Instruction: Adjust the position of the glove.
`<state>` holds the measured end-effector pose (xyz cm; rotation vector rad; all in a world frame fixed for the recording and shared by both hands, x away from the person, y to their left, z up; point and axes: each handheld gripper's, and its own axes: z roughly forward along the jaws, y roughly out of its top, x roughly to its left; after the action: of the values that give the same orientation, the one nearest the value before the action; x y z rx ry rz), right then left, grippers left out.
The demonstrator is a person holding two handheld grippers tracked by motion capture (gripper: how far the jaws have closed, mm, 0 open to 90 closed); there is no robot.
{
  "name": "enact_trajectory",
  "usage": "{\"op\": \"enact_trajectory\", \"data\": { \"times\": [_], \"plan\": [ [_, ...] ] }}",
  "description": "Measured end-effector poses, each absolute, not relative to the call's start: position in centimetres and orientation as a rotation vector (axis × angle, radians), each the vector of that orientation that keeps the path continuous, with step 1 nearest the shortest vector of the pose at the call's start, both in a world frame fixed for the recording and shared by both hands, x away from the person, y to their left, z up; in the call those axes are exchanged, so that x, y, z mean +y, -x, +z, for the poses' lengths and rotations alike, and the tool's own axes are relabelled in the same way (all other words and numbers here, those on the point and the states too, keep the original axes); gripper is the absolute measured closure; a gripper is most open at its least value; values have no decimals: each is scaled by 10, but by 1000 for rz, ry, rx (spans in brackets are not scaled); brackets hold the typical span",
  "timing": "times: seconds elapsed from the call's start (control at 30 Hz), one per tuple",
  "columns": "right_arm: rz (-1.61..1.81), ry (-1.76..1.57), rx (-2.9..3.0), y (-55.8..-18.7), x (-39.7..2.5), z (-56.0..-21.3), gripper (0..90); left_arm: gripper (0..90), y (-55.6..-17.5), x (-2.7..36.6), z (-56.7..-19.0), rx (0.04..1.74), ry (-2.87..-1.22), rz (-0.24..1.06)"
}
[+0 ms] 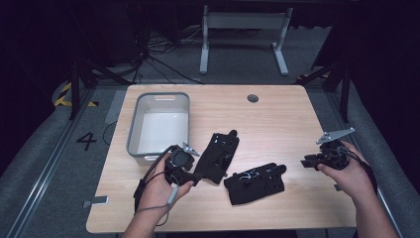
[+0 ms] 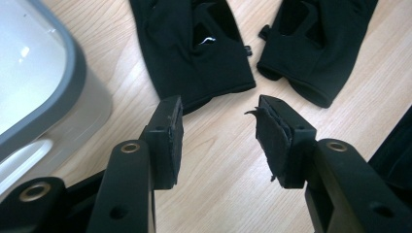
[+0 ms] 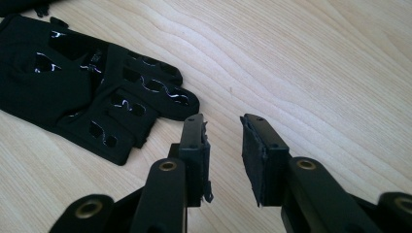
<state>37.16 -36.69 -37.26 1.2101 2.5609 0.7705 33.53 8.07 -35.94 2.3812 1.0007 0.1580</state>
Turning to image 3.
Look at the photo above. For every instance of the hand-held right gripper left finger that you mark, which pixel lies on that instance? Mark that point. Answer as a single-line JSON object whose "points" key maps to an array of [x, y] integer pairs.
{"points": [[194, 152]]}

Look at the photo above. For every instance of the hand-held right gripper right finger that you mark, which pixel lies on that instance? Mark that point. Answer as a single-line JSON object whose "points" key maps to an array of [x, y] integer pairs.
{"points": [[264, 161]]}

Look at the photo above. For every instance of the black glove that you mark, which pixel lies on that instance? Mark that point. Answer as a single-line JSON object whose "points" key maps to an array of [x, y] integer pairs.
{"points": [[87, 93], [19, 6]]}

